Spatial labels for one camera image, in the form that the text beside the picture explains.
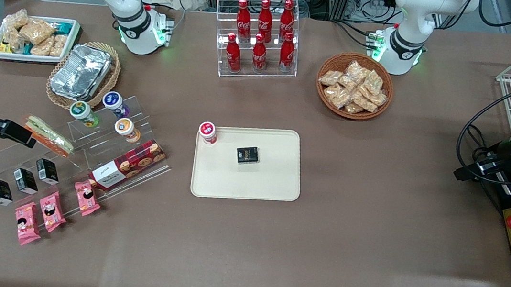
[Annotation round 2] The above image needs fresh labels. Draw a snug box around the oval wicker basket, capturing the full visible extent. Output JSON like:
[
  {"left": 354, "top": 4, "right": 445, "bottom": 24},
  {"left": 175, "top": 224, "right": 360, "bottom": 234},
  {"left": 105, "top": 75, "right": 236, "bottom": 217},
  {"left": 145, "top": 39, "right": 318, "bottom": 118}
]
[{"left": 43, "top": 36, "right": 124, "bottom": 115}]

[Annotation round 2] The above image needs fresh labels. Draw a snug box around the round wicker basket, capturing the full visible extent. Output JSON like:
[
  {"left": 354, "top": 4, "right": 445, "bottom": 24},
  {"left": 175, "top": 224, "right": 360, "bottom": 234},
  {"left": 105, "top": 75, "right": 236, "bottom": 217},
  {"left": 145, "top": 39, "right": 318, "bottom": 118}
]
[{"left": 312, "top": 49, "right": 398, "bottom": 125}]

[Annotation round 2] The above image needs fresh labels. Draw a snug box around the clear acrylic bottle rack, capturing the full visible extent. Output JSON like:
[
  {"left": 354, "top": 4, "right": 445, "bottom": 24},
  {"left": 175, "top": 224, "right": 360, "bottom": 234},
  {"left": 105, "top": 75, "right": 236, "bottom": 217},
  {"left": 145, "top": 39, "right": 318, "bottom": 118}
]
[{"left": 208, "top": 0, "right": 305, "bottom": 86}]

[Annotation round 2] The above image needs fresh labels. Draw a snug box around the beige plastic tray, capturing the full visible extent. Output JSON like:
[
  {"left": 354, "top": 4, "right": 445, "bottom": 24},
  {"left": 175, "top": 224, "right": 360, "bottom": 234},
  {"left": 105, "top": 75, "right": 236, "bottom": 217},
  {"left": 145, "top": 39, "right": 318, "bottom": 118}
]
[{"left": 189, "top": 119, "right": 308, "bottom": 209}]

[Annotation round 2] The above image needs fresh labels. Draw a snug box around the clear-wrapped rice cracker pack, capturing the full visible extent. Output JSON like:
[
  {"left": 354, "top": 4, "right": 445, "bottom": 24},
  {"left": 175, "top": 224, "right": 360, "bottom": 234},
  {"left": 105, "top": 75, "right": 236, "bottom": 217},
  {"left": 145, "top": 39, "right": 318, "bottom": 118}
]
[
  {"left": 343, "top": 101, "right": 366, "bottom": 116},
  {"left": 349, "top": 90, "right": 381, "bottom": 114},
  {"left": 337, "top": 74, "right": 359, "bottom": 94},
  {"left": 318, "top": 68, "right": 345, "bottom": 88},
  {"left": 29, "top": 34, "right": 56, "bottom": 58},
  {"left": 49, "top": 33, "right": 69, "bottom": 59},
  {"left": 362, "top": 69, "right": 386, "bottom": 97},
  {"left": 0, "top": 28, "right": 26, "bottom": 53},
  {"left": 322, "top": 83, "right": 354, "bottom": 111},
  {"left": 17, "top": 17, "right": 58, "bottom": 48},
  {"left": 3, "top": 7, "right": 30, "bottom": 32},
  {"left": 344, "top": 59, "right": 371, "bottom": 84}
]

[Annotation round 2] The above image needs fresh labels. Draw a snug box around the clear acrylic stepped stand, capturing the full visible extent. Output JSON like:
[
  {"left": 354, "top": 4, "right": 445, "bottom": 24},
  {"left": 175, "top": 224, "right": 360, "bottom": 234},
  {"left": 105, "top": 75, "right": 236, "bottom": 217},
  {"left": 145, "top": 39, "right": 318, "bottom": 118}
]
[{"left": 0, "top": 80, "right": 180, "bottom": 237}]

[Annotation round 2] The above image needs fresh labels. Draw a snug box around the black looped cable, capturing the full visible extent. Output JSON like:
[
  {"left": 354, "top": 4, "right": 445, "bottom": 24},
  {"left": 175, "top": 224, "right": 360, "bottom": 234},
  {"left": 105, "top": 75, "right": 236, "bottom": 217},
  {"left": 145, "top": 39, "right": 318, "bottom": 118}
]
[{"left": 453, "top": 71, "right": 511, "bottom": 187}]

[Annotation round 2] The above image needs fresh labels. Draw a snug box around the aluminium foil container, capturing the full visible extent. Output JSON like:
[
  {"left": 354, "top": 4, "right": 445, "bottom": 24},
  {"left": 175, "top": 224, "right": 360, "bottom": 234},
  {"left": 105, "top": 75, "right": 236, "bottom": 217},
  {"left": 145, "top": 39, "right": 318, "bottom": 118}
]
[{"left": 48, "top": 41, "right": 114, "bottom": 104}]

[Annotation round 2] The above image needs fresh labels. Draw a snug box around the white rectangular bin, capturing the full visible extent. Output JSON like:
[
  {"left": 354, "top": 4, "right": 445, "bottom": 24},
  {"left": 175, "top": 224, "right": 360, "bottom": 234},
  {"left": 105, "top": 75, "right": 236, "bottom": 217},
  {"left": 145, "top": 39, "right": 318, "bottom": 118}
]
[{"left": 0, "top": 11, "right": 83, "bottom": 70}]

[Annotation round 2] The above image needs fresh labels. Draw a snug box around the red cola bottle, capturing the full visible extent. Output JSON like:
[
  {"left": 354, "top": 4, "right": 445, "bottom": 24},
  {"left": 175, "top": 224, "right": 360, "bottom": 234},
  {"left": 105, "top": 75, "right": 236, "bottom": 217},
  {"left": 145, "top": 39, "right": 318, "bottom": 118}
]
[
  {"left": 277, "top": 0, "right": 298, "bottom": 42},
  {"left": 255, "top": 0, "right": 276, "bottom": 44},
  {"left": 234, "top": 0, "right": 255, "bottom": 43},
  {"left": 250, "top": 33, "right": 270, "bottom": 73},
  {"left": 277, "top": 32, "right": 298, "bottom": 73},
  {"left": 223, "top": 33, "right": 245, "bottom": 74}
]

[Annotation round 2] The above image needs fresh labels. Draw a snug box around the red cookie box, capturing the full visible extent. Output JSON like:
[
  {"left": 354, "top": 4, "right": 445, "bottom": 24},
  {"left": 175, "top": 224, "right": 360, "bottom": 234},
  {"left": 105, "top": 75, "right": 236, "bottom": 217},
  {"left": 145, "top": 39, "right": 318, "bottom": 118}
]
[{"left": 87, "top": 132, "right": 169, "bottom": 197}]

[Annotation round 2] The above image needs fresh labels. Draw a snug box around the purple-cap small bottle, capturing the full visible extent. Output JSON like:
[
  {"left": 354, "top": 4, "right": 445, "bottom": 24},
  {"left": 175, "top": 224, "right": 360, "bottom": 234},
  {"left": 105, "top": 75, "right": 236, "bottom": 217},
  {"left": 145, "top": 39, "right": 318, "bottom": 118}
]
[{"left": 100, "top": 90, "right": 132, "bottom": 120}]

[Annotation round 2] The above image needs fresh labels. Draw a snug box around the black box white label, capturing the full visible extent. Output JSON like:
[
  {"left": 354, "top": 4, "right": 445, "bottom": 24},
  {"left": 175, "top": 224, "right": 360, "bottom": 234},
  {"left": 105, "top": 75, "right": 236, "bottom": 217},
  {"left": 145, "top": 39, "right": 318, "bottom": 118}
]
[
  {"left": 0, "top": 178, "right": 15, "bottom": 207},
  {"left": 11, "top": 166, "right": 41, "bottom": 196},
  {"left": 33, "top": 157, "right": 62, "bottom": 186}
]

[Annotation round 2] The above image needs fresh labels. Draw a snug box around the black box gold print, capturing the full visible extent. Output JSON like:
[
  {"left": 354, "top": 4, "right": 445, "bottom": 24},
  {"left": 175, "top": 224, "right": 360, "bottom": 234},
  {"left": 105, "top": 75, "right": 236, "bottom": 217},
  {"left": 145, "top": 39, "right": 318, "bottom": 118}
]
[{"left": 235, "top": 145, "right": 262, "bottom": 167}]

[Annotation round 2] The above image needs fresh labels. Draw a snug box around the teal snack packet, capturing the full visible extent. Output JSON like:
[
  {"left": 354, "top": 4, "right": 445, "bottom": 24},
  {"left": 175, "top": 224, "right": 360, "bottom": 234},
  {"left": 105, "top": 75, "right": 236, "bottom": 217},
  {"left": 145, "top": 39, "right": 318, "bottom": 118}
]
[{"left": 49, "top": 21, "right": 74, "bottom": 37}]

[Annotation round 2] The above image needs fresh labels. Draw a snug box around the green-cap small bottle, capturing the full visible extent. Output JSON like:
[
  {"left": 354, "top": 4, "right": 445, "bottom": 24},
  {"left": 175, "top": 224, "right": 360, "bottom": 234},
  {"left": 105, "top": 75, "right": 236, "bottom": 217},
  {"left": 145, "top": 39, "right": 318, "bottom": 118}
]
[{"left": 68, "top": 99, "right": 102, "bottom": 129}]

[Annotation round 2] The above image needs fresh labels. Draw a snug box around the sandwich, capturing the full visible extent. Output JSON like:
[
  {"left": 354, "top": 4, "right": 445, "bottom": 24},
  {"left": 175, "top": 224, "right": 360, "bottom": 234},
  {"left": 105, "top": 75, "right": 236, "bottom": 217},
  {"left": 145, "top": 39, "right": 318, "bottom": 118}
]
[{"left": 21, "top": 113, "right": 78, "bottom": 159}]

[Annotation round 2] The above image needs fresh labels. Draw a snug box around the orange-cap small bottle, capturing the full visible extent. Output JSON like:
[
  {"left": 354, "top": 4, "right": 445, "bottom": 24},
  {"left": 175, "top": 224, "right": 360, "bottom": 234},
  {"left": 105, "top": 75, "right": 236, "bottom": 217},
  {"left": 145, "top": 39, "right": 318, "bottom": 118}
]
[{"left": 112, "top": 117, "right": 142, "bottom": 144}]

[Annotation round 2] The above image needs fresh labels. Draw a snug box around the pink snack packet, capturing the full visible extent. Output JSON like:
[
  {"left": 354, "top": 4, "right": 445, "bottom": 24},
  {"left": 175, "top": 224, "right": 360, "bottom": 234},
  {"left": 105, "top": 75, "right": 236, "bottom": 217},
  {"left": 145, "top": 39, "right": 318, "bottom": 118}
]
[
  {"left": 11, "top": 200, "right": 45, "bottom": 248},
  {"left": 36, "top": 189, "right": 70, "bottom": 235},
  {"left": 71, "top": 178, "right": 103, "bottom": 219}
]

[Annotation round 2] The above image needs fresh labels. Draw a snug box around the red-cap small bottle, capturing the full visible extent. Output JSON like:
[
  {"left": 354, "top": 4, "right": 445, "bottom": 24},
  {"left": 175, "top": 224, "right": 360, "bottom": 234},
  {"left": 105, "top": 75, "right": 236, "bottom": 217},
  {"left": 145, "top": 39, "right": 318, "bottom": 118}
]
[{"left": 197, "top": 121, "right": 219, "bottom": 146}]

